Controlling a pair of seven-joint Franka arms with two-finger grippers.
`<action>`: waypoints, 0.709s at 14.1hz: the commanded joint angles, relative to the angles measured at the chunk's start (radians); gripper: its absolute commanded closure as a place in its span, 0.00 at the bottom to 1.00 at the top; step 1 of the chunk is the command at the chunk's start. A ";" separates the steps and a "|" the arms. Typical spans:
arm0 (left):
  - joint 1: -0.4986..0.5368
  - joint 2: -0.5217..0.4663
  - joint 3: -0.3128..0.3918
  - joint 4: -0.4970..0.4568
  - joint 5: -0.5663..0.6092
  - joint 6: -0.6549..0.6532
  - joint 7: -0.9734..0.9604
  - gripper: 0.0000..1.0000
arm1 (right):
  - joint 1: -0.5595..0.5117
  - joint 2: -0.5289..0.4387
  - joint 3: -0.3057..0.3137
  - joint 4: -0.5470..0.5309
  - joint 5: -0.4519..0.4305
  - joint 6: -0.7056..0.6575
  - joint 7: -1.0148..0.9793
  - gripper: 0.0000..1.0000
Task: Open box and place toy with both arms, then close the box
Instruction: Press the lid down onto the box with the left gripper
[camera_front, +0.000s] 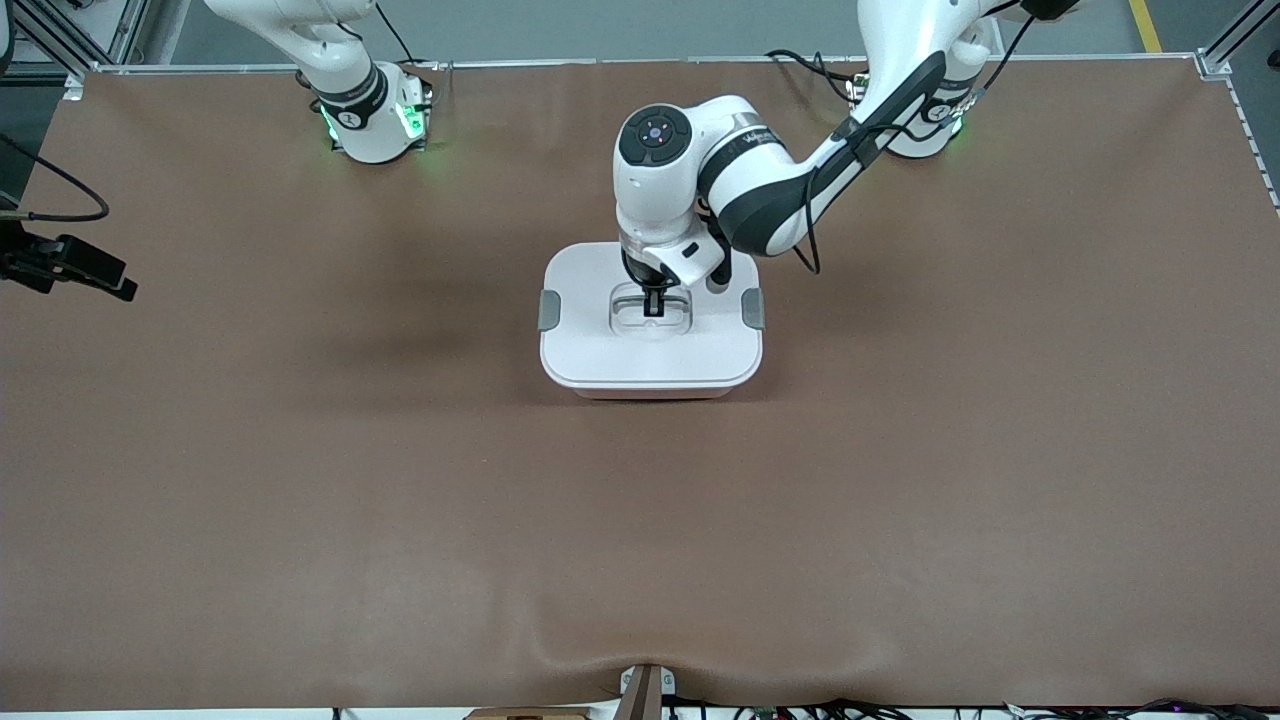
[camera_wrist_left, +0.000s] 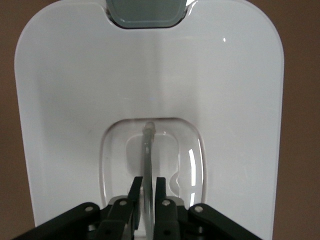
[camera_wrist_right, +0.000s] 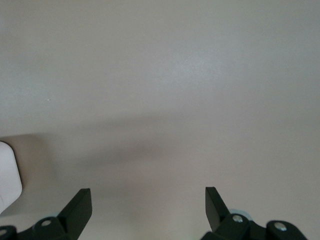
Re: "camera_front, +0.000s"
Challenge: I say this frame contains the white box lid grey latches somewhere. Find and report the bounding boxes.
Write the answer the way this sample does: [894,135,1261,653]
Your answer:
[537,242,766,392]

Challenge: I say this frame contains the pink plastic box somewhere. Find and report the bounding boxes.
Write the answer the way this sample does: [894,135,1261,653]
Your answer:
[575,385,732,401]

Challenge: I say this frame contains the brown table mat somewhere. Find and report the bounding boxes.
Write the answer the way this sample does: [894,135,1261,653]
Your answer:
[0,57,1280,713]

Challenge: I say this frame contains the silver table edge rail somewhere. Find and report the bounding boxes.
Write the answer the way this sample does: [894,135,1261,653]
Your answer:
[65,55,1216,101]

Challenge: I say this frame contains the aluminium frame profile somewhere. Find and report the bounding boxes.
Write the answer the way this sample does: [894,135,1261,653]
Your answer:
[1196,0,1280,81]
[10,0,153,101]

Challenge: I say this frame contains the black arm base cable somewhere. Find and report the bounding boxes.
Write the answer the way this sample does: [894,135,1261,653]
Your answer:
[375,0,453,77]
[765,48,871,103]

